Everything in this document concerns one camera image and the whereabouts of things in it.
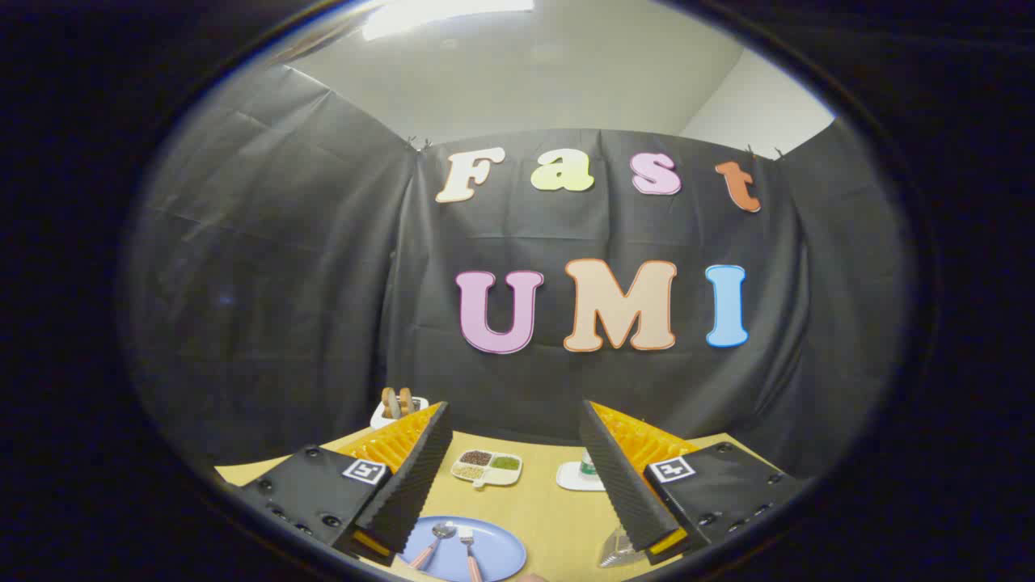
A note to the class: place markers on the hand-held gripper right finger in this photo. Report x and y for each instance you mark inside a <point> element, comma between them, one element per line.
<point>618,477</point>

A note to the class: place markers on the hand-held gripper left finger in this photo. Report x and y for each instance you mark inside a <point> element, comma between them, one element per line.
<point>412,477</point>

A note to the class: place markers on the clear water bottle green cap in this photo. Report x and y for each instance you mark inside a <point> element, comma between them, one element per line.
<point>588,466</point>

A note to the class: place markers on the white square coaster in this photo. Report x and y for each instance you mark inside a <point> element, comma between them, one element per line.
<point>570,478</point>

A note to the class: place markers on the cream white toaster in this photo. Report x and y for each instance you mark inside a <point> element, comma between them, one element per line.
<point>379,417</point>

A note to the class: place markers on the divided white dish of beans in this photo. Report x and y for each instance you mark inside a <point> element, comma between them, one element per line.
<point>487,466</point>

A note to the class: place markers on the toasted bread slice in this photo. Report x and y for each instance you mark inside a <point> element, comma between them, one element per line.
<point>406,401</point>
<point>389,402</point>

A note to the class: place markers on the blue round plate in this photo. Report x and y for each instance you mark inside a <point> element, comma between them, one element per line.
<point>501,554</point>

